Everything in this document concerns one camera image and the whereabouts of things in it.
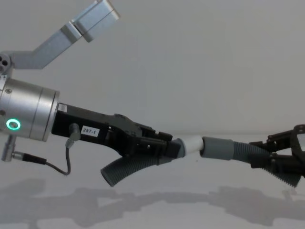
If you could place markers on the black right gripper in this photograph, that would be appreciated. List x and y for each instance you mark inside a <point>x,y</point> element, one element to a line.
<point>299,162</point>

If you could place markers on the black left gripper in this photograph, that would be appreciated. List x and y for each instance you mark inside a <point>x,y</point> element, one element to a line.
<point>95,124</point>

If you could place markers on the white table cloth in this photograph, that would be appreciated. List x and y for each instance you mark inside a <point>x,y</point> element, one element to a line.
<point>152,207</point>

